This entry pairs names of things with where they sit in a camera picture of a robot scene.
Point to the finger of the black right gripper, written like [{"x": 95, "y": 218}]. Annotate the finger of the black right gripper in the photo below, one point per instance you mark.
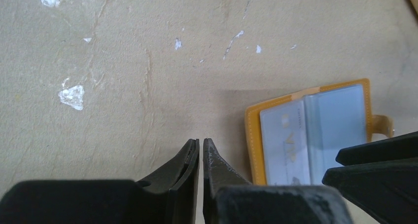
[
  {"x": 387, "y": 191},
  {"x": 396, "y": 148}
]

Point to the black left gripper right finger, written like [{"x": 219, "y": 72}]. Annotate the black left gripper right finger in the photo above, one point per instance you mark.
[{"x": 217, "y": 173}]

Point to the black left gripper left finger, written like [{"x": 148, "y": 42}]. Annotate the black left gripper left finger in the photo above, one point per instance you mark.
[{"x": 169, "y": 194}]

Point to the silver VIP credit card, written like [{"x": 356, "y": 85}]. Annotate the silver VIP credit card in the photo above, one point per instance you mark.
[{"x": 284, "y": 141}]

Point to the orange leather card holder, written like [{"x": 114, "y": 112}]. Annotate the orange leather card holder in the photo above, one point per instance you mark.
[{"x": 337, "y": 116}]

